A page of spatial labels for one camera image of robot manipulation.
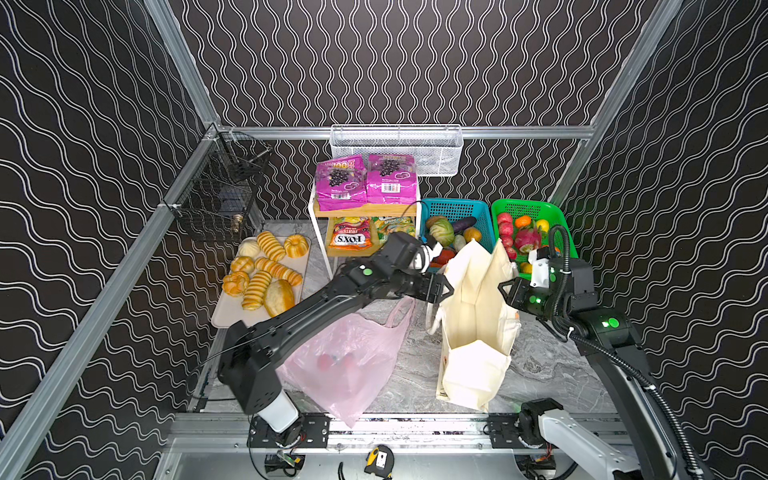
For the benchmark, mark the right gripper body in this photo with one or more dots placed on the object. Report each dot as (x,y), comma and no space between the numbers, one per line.
(522,294)

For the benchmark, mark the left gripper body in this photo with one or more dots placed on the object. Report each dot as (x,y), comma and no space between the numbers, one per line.
(424,285)

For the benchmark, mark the cream canvas tote bag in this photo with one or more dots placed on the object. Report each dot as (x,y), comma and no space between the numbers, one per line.
(478,327)

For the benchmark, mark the green yellow candy bag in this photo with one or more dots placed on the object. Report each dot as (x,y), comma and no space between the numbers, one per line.
(385,226)

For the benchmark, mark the purple snack bag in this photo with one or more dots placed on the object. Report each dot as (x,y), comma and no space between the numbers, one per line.
(391,179)
(341,183)

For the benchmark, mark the pink plastic bag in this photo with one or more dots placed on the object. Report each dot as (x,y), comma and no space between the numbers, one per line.
(345,366)

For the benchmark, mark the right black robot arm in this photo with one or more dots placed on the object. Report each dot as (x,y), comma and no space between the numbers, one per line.
(609,342)

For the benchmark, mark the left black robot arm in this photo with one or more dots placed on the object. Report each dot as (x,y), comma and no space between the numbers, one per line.
(251,355)

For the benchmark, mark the pink dragon fruit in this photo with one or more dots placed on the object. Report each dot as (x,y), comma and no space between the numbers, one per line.
(528,239)

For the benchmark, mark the green cabbage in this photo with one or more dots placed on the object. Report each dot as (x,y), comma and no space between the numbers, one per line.
(442,231)

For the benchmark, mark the purple eggplant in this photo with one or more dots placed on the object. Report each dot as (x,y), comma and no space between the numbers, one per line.
(459,226)

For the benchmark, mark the green plastic basket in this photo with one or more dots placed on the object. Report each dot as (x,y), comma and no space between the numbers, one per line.
(510,215)

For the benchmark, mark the teal plastic basket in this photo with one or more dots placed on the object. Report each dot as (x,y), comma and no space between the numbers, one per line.
(458,209)

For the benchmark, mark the red Fox's candy bag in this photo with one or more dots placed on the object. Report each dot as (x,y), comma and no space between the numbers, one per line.
(350,233)

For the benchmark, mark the white wooden two-tier shelf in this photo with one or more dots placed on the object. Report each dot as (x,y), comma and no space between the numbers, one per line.
(321,223)

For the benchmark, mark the round crusty bread loaf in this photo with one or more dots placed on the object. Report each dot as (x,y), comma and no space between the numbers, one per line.
(279,297)

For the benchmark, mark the beige bread tray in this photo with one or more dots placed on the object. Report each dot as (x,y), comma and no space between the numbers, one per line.
(283,257)

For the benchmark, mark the striped long bread roll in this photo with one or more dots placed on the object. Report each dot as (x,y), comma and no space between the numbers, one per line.
(255,292)

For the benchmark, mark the yellow black tape measure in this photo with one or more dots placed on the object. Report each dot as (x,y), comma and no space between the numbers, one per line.
(380,462)

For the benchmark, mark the white wire wall basket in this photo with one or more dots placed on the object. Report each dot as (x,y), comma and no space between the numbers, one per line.
(436,148)

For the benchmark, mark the black wire wall basket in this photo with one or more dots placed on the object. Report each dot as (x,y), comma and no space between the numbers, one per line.
(220,203)

